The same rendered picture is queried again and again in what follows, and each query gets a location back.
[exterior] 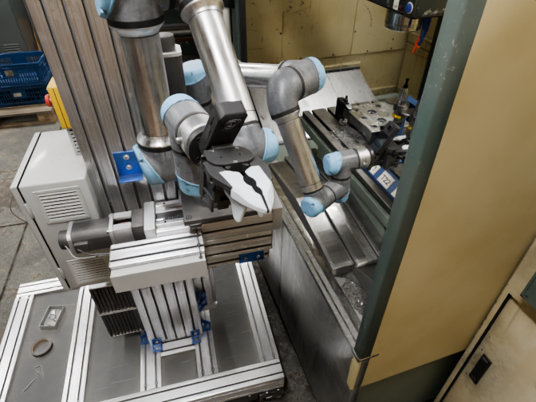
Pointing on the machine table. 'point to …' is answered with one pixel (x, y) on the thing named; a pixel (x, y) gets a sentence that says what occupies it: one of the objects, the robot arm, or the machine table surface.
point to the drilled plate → (371, 119)
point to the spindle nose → (396, 22)
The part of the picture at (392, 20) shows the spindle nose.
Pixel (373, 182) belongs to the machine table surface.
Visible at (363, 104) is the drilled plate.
